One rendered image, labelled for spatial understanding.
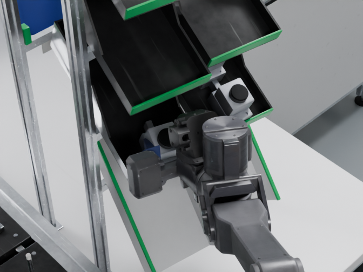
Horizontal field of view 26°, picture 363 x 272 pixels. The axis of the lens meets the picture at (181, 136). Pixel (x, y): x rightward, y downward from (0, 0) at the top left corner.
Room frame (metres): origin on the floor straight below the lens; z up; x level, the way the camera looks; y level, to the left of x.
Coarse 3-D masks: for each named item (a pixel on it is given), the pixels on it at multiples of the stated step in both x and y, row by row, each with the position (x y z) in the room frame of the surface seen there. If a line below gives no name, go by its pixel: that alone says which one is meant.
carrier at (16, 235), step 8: (0, 208) 0.95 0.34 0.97; (0, 216) 0.93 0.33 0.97; (8, 216) 0.93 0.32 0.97; (8, 224) 0.91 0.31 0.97; (16, 224) 0.91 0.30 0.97; (8, 232) 0.89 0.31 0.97; (16, 232) 0.89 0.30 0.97; (24, 232) 0.89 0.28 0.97; (0, 240) 0.87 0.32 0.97; (8, 240) 0.87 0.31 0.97; (16, 240) 0.87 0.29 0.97; (24, 240) 0.87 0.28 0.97; (0, 248) 0.85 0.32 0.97; (8, 248) 0.85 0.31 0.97; (0, 256) 0.84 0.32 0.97; (8, 256) 0.85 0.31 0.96
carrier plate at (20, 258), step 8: (32, 248) 0.85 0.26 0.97; (40, 248) 0.85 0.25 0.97; (16, 256) 0.84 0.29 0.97; (24, 256) 0.84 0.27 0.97; (32, 256) 0.84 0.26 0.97; (40, 256) 0.84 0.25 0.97; (48, 256) 0.84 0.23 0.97; (8, 264) 0.82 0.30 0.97; (16, 264) 0.82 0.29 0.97; (24, 264) 0.82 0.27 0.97; (40, 264) 0.82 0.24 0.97; (48, 264) 0.82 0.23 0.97; (56, 264) 0.82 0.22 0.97
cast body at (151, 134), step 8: (144, 128) 0.89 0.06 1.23; (152, 128) 0.85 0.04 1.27; (160, 128) 0.85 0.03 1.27; (144, 136) 0.85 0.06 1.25; (152, 136) 0.83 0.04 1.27; (160, 136) 0.83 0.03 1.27; (168, 136) 0.83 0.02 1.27; (160, 144) 0.82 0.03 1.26; (168, 144) 0.82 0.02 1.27; (160, 152) 0.81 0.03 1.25; (168, 152) 0.81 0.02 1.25; (168, 160) 0.82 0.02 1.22
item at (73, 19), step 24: (0, 0) 0.99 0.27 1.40; (72, 0) 0.86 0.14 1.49; (72, 24) 0.85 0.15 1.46; (24, 48) 0.99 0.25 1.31; (72, 48) 0.86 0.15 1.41; (24, 72) 0.99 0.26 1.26; (72, 72) 0.86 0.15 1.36; (24, 96) 0.98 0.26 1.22; (24, 120) 0.99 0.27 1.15; (96, 144) 0.87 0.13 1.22; (96, 168) 0.86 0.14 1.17; (48, 192) 0.99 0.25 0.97; (96, 192) 0.86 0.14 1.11; (48, 216) 0.98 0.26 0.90; (96, 216) 0.86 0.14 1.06; (96, 240) 0.86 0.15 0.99; (96, 264) 0.86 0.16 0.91
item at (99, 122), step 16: (64, 32) 1.00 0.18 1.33; (64, 48) 0.95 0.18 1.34; (64, 64) 0.96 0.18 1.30; (96, 64) 0.98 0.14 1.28; (96, 80) 0.96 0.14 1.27; (96, 96) 0.88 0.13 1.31; (112, 96) 0.94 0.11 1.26; (176, 96) 0.93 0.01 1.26; (96, 112) 0.88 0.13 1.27; (112, 112) 0.91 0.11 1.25; (144, 112) 0.92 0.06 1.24; (160, 112) 0.92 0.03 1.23; (176, 112) 0.93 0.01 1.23; (112, 128) 0.88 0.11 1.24; (128, 128) 0.89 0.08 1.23; (112, 144) 0.84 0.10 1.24; (128, 144) 0.86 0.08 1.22
